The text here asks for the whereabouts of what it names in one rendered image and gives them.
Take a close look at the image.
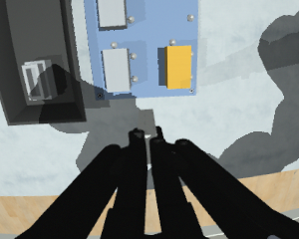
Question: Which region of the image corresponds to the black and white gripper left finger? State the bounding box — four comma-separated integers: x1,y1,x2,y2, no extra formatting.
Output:
14,110,150,239

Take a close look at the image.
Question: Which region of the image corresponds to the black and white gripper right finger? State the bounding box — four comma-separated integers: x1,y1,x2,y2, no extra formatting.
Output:
146,109,299,239

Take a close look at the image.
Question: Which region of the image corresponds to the yellow rectangular block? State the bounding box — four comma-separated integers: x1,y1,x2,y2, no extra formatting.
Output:
164,46,191,89

